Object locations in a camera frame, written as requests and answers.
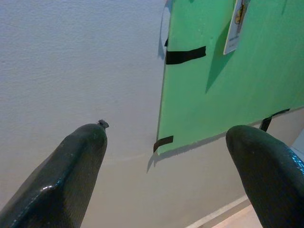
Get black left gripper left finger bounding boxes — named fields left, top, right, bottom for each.
left=0, top=123, right=108, bottom=228

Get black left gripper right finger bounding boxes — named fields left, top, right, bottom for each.
left=225, top=124, right=304, bottom=228

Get black tape strip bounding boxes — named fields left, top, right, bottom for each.
left=165, top=46, right=207, bottom=65
left=153, top=135, right=174, bottom=153
left=259, top=108, right=291, bottom=132

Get white printed card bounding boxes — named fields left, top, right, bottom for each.
left=223, top=0, right=249, bottom=56

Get green wall board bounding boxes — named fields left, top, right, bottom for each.
left=156, top=0, right=304, bottom=156

